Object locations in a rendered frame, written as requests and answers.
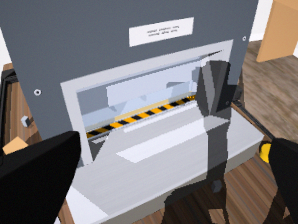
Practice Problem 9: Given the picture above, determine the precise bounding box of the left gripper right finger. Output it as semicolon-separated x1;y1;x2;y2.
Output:
268;138;298;224

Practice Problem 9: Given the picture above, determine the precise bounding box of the yellow disc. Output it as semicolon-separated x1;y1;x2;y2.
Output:
259;144;271;163

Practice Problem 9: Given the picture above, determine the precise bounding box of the tan cardboard box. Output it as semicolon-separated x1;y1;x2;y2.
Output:
3;137;28;154

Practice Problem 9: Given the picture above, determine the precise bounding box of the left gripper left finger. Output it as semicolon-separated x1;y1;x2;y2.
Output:
0;131;81;224

